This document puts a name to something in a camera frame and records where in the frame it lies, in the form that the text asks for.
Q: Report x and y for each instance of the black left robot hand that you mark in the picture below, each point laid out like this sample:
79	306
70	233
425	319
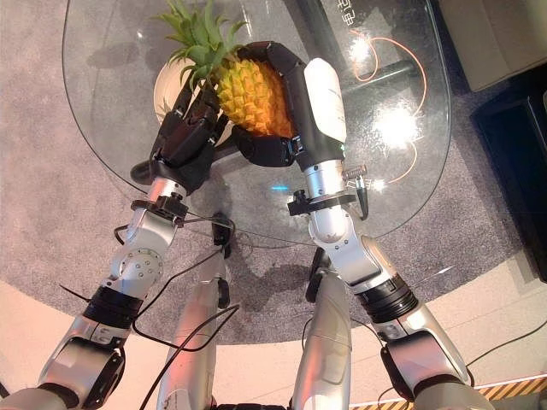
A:
188	141

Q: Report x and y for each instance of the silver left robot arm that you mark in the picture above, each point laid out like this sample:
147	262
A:
137	260

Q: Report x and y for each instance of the cream round plate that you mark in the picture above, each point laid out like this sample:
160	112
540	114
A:
168	98

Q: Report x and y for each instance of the yellow pineapple with green crown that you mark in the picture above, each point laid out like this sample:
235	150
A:
252	94

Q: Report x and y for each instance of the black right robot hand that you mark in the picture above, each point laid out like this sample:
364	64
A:
325	98

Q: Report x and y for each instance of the grey carpet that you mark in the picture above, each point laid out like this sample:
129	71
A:
47	179

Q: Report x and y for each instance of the beige furniture block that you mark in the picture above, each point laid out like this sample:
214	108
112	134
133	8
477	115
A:
491	38

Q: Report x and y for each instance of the glass table with black frame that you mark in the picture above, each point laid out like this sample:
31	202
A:
384	128

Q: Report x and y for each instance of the silver robot leg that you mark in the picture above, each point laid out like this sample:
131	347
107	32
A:
196	316
327	333

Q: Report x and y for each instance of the yellow black hazard tape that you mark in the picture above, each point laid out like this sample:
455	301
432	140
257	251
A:
513	389

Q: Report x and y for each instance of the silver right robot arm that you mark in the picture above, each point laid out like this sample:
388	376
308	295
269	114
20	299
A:
342	243

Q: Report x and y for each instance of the silver right robot leg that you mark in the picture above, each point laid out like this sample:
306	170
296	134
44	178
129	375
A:
327	333

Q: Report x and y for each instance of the silver left robot leg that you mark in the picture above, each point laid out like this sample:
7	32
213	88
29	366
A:
196	316

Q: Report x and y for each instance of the black cabinet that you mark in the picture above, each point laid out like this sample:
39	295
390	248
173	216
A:
517	179

